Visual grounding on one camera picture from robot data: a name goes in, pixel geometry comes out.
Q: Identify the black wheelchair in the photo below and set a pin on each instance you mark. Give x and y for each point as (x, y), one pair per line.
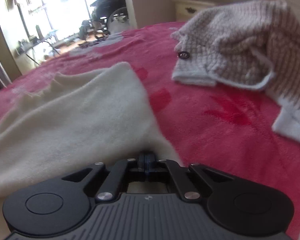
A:
(107, 12)

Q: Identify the folding table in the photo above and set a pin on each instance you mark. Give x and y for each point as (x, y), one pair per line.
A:
(37, 42)

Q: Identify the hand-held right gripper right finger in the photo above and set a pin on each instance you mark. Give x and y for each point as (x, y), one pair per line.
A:
(151, 162)

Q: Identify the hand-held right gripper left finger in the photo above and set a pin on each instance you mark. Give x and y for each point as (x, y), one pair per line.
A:
(141, 162)

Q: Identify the cream fleece garment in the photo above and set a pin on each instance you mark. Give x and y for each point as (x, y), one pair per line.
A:
(77, 125)

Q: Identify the cream nightstand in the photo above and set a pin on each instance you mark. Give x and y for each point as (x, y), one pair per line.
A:
(190, 8)

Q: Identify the checked knit cardigan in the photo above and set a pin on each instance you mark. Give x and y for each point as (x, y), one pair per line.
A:
(240, 42)

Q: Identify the pink floral blanket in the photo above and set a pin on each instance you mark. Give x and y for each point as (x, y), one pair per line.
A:
(215, 117)

